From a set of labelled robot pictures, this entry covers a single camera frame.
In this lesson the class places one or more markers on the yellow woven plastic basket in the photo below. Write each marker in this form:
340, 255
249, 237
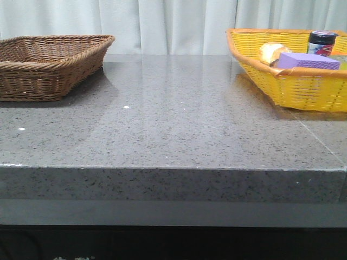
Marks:
307, 89

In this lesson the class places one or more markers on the bread roll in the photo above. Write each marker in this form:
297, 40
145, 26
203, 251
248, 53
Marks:
270, 52

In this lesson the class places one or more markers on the purple sponge block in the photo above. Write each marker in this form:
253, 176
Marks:
291, 60

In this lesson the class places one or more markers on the white curtain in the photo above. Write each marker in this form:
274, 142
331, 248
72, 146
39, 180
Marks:
166, 27

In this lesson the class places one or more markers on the orange object in basket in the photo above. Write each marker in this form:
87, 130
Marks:
338, 52

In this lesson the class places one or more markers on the dark jar with label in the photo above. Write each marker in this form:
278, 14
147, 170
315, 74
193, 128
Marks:
321, 42

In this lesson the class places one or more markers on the yellow packing tape roll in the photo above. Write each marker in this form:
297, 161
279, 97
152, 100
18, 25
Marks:
342, 59

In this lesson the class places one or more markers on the brown wicker basket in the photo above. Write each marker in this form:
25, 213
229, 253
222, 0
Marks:
47, 68

